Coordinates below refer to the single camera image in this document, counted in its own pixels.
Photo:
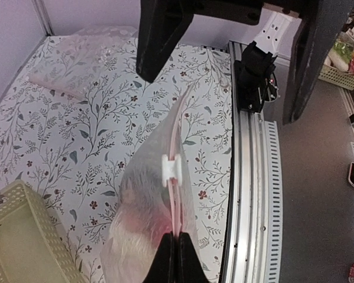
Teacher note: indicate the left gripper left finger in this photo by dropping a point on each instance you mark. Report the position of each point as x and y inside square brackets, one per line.
[162, 269]

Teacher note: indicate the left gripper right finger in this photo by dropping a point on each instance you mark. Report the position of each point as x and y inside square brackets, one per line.
[189, 265]

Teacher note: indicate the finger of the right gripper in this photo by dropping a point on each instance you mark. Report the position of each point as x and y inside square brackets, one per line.
[321, 23]

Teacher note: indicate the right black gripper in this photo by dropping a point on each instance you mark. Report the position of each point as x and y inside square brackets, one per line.
[163, 23]

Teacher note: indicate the clear zip top bag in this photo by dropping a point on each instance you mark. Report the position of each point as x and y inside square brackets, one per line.
[155, 197]

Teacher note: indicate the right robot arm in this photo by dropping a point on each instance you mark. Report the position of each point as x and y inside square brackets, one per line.
[271, 29]

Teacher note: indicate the right rear clear bag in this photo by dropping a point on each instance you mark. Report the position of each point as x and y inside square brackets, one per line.
[78, 60]

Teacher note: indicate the background basket of toys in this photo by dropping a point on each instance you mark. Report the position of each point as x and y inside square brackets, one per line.
[338, 67]

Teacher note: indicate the green perforated plastic basket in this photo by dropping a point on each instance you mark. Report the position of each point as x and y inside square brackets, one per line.
[31, 250]

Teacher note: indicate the floral table mat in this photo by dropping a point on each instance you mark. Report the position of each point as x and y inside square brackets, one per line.
[73, 152]

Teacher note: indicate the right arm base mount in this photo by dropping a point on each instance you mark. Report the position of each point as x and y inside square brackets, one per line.
[254, 78]

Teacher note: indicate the right aluminium frame post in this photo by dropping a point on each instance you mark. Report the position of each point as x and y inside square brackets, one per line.
[43, 17]

